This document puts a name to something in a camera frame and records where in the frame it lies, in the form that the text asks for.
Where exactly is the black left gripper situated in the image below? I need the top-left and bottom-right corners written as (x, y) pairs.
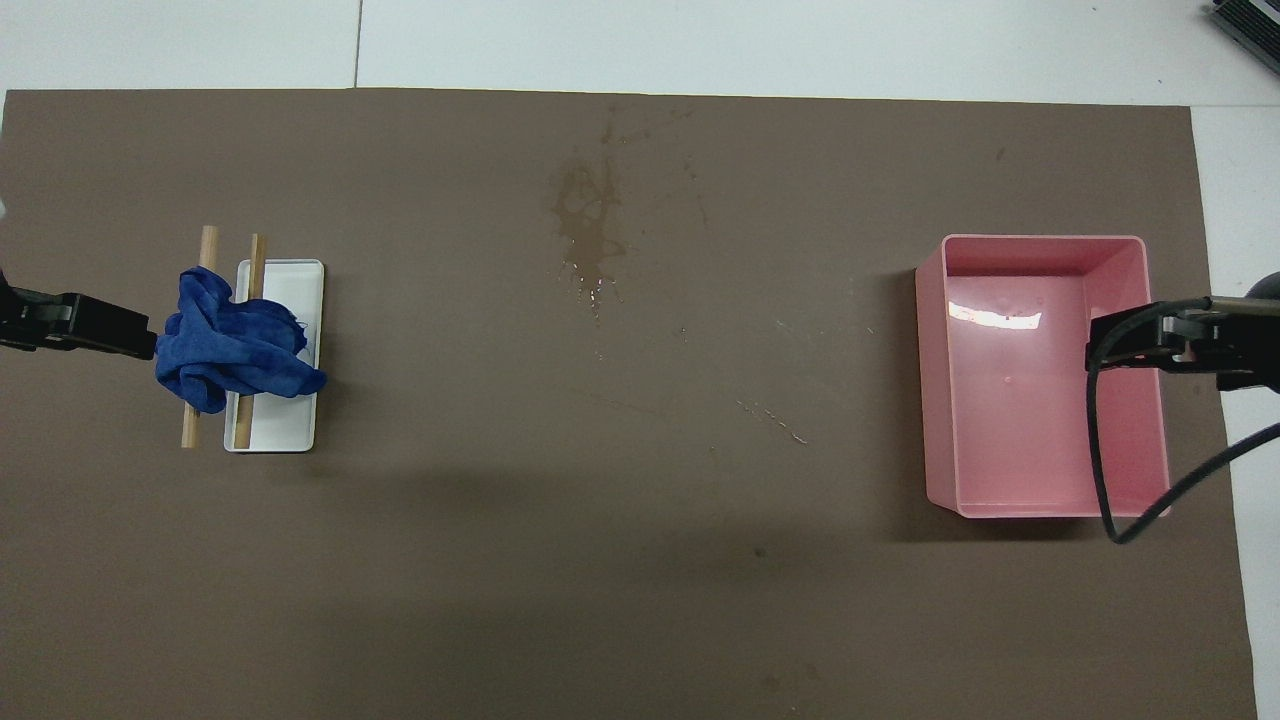
top-left (0, 272), bottom-right (159, 361)

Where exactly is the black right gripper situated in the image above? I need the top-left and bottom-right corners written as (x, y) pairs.
top-left (1086, 300), bottom-right (1280, 393)

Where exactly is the blue cloth towel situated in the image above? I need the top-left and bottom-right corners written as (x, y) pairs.
top-left (154, 265), bottom-right (329, 415)

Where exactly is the white towel rack base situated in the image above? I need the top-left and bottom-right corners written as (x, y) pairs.
top-left (224, 259), bottom-right (326, 454)

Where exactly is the water puddle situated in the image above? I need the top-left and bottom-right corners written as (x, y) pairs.
top-left (550, 155), bottom-right (633, 306)

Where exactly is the pink plastic bin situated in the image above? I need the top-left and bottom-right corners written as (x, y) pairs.
top-left (915, 234), bottom-right (1172, 519)

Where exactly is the wooden rack rod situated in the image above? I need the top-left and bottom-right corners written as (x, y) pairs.
top-left (234, 234), bottom-right (269, 449)
top-left (181, 225), bottom-right (220, 449)

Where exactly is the grey ribbed device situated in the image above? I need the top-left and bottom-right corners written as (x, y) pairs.
top-left (1205, 0), bottom-right (1280, 77)

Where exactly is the brown table mat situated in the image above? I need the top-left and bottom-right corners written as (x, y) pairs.
top-left (0, 88), bottom-right (1259, 720)

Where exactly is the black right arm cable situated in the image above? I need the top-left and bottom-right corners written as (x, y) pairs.
top-left (1085, 297), bottom-right (1280, 546)

